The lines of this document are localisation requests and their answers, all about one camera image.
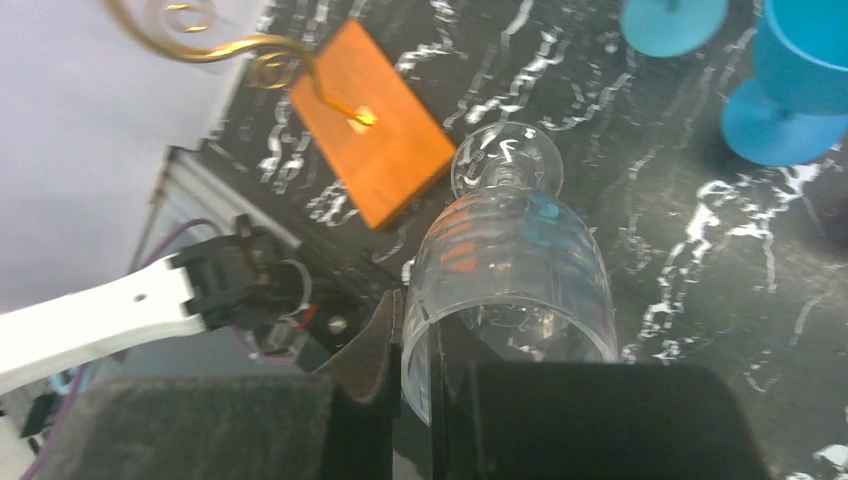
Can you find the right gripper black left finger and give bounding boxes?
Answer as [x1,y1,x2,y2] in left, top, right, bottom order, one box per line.
[37,290,404,479]

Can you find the gold wire rack wooden base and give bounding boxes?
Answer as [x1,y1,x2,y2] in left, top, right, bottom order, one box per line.
[106,1,456,230]

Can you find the clear wine glass front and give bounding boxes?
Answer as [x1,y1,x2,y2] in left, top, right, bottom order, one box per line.
[401,122,619,422]

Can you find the aluminium base frame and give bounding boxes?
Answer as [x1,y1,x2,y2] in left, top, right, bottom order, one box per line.
[130,146,302,268]

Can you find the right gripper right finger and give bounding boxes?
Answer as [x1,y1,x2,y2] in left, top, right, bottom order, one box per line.
[427,315,768,479]

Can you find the blue wine glass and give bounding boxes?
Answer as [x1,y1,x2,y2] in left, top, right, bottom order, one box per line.
[721,0,847,167]
[619,0,729,58]

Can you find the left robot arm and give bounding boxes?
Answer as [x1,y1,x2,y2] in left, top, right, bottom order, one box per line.
[1,215,314,393]

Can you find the upright blue wine glass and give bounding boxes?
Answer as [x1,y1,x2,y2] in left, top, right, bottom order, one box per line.
[619,0,729,58]

